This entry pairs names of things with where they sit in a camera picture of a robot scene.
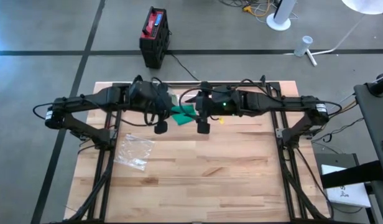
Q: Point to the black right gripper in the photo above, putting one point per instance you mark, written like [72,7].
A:
[204,109]

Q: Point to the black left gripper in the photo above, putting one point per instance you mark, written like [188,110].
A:
[165,102]

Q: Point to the teal green bandage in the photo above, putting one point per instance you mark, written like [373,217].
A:
[186,109]

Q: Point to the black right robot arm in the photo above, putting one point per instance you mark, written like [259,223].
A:
[272,101]

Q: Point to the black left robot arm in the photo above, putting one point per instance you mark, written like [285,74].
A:
[85,102]

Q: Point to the clear plastic container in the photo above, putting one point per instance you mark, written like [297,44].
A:
[174,96]

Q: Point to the clear plastic bag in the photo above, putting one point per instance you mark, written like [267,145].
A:
[132,152]

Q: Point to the red and black battery box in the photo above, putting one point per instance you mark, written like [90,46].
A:
[154,46]

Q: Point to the white cylinder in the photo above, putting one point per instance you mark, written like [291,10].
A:
[303,46]

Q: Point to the grey flat box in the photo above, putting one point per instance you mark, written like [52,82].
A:
[334,158]

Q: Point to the white box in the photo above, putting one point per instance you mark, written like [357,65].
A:
[347,193]

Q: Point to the dark grey side table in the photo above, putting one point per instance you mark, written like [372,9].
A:
[371,105]

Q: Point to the white floor lamp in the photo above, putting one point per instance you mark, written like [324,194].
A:
[365,6]

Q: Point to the black metal table frame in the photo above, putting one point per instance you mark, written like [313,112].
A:
[281,84]

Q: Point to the white pedestal fan stand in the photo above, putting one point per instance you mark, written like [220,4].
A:
[280,18]

